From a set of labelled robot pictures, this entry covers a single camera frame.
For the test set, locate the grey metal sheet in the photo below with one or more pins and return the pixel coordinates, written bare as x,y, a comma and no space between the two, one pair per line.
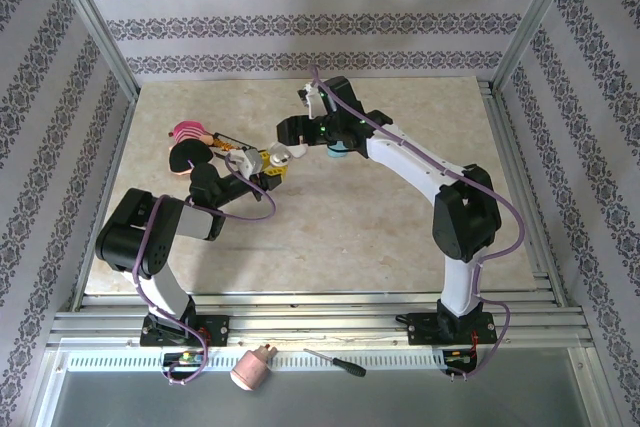
320,402

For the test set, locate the pink cylindrical part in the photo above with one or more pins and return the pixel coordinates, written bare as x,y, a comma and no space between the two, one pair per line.
249,369

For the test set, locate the aluminium mounting rail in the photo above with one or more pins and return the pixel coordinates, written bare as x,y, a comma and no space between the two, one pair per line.
320,327

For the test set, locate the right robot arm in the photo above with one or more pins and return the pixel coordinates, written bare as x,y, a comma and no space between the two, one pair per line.
410,162

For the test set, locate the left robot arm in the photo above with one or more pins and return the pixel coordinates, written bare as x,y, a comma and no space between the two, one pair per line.
195,222

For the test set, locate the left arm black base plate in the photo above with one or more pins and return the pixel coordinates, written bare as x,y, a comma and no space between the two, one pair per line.
220,329

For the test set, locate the doll with black hair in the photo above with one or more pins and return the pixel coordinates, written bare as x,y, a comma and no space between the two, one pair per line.
187,149

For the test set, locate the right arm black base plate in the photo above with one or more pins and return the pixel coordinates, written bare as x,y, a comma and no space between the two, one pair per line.
422,329

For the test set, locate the small circuit board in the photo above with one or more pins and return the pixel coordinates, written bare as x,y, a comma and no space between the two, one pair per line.
186,358
457,358

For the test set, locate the aluminium side rail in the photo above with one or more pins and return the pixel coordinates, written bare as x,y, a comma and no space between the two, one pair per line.
507,147
114,157

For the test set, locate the blue earbud charging case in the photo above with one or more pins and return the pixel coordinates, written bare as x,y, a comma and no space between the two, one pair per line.
337,151

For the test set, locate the aluminium frame post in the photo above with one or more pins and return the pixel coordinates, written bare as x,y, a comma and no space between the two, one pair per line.
538,22
100,32

